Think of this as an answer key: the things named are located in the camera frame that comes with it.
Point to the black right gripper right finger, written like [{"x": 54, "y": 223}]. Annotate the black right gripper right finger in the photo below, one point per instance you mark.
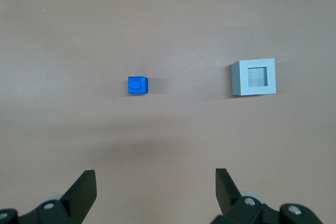
[{"x": 228, "y": 195}]

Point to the blue cube part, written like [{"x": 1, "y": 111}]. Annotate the blue cube part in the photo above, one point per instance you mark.
[{"x": 136, "y": 85}]

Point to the gray hollow cube base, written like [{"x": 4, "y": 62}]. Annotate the gray hollow cube base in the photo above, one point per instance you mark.
[{"x": 244, "y": 77}]

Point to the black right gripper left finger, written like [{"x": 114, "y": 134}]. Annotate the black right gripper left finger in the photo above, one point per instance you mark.
[{"x": 78, "y": 197}]

